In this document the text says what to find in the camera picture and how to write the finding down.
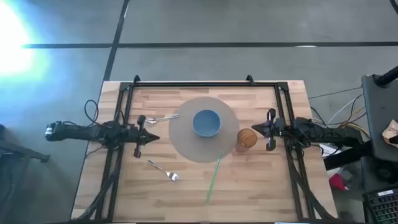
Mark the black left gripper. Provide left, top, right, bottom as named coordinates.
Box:
left=132, top=114, right=160, bottom=158

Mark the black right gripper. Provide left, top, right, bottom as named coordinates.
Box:
left=251, top=108, right=285, bottom=152

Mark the silver metal spoon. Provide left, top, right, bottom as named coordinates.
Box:
left=145, top=114, right=179, bottom=124

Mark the silver metal fork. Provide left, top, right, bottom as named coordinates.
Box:
left=147, top=159, right=180, bottom=182

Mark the blue bowl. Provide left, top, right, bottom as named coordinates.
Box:
left=192, top=109, right=222, bottom=138

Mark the green drinking straw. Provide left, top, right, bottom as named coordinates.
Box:
left=206, top=151, right=223, bottom=205

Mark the round grey placemat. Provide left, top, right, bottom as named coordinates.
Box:
left=169, top=96, right=240, bottom=164

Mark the red object on floor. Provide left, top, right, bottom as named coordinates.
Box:
left=328, top=173, right=348, bottom=191

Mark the black side cart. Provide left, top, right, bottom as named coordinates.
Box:
left=361, top=65, right=398, bottom=162

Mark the crumpled brown paper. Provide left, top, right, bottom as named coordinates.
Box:
left=381, top=119, right=398, bottom=149

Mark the black floor stand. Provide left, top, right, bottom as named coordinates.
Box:
left=0, top=124, right=50, bottom=224

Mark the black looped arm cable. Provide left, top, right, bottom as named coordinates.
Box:
left=84, top=99, right=100, bottom=126

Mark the black metal table frame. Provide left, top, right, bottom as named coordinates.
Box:
left=71, top=74, right=336, bottom=223

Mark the white cable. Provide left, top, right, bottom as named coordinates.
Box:
left=326, top=93, right=363, bottom=125

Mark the yellow cable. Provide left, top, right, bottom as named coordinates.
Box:
left=337, top=105, right=371, bottom=138

